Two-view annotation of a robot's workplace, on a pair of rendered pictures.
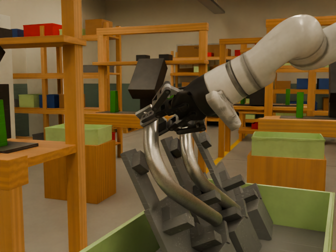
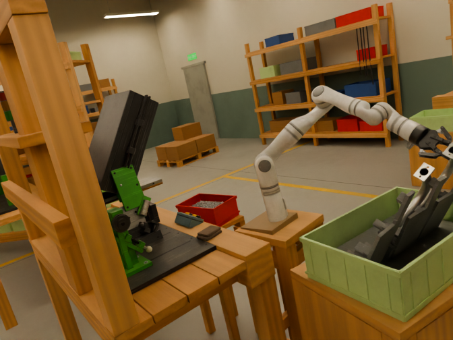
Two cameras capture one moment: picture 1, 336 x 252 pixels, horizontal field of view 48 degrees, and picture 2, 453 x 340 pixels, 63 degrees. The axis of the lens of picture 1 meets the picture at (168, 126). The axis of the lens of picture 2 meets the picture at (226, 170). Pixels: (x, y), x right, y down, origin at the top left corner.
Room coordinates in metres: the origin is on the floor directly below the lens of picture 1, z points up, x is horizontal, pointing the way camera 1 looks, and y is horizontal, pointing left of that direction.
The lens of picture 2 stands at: (2.22, 0.10, 1.59)
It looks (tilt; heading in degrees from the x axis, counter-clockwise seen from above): 14 degrees down; 215
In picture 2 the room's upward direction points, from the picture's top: 12 degrees counter-clockwise
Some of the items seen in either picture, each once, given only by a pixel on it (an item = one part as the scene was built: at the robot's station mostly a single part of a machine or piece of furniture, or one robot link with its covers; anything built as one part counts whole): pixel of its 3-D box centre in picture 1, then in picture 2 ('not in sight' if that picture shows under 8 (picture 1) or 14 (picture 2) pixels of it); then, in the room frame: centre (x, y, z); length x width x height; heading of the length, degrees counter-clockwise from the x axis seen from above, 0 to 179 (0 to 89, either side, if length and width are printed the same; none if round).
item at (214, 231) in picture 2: not in sight; (208, 232); (0.97, -0.95, 0.91); 0.10 x 0.08 x 0.03; 168
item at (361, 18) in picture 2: not in sight; (314, 86); (-4.76, -2.41, 1.10); 3.01 x 0.55 x 2.20; 71
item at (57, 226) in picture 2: not in sight; (27, 204); (1.41, -1.57, 1.23); 1.30 x 0.05 x 0.09; 71
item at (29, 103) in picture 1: (50, 90); not in sight; (6.60, 2.03, 1.13); 2.48 x 0.54 x 2.27; 71
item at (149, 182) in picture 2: not in sight; (124, 191); (0.95, -1.49, 1.11); 0.39 x 0.16 x 0.03; 161
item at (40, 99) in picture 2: not in sight; (34, 171); (1.35, -1.55, 1.36); 1.49 x 0.09 x 0.97; 71
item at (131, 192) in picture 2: not in sight; (126, 187); (1.03, -1.36, 1.17); 0.13 x 0.12 x 0.20; 71
